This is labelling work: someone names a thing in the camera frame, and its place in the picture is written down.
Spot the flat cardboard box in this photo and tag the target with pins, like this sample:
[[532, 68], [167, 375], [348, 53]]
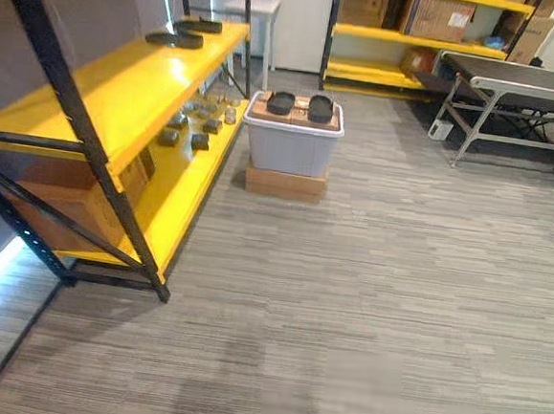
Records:
[[284, 183]]

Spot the grey plastic storage bin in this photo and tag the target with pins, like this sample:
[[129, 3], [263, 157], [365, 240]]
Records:
[[289, 148]]

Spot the brown cardboard sheet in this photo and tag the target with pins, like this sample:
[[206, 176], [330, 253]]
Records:
[[295, 115]]

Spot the dark square part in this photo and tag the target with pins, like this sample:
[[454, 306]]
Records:
[[178, 120], [200, 141], [169, 137], [212, 126]]

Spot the small round jar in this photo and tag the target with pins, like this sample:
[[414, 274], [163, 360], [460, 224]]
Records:
[[236, 101], [230, 116]]

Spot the small white box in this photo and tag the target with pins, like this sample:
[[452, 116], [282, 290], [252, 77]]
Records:
[[440, 129]]

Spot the small cardboard box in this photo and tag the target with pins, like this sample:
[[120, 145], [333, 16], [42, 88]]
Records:
[[417, 62]]

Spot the large cardboard box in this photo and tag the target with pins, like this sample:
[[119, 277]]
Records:
[[73, 205]]

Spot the yellow storage rack with boxes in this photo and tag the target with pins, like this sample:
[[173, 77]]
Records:
[[415, 38]]

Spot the dark brown cardboard box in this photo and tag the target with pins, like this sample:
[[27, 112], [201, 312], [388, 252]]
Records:
[[365, 5]]

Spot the cardboard box with label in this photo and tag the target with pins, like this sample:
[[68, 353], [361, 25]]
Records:
[[440, 17]]

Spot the conveyor belt table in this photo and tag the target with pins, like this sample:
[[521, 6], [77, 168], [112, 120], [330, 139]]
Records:
[[511, 98]]

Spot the yellow shelf rack black frame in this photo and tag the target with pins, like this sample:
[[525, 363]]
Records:
[[138, 86]]

